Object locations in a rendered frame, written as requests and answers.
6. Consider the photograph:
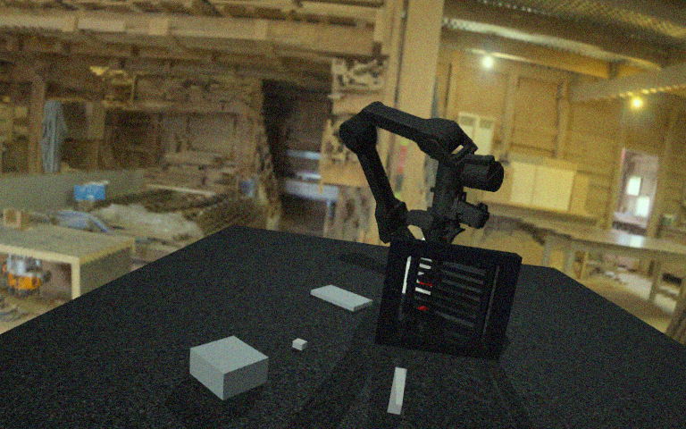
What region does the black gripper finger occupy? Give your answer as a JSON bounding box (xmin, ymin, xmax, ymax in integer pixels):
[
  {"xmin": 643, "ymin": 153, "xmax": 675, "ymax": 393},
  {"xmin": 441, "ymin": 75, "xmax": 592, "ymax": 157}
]
[
  {"xmin": 421, "ymin": 228, "xmax": 451, "ymax": 242},
  {"xmin": 445, "ymin": 226, "xmax": 466, "ymax": 243}
]

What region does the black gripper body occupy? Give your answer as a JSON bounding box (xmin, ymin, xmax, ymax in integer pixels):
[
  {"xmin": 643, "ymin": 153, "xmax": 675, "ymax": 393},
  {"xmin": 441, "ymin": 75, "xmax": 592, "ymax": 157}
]
[{"xmin": 406, "ymin": 182, "xmax": 472, "ymax": 231}]

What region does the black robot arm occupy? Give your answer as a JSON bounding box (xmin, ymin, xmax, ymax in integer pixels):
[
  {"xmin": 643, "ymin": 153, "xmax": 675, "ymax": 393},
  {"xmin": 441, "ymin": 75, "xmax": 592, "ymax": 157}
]
[{"xmin": 339, "ymin": 101, "xmax": 504, "ymax": 244}]

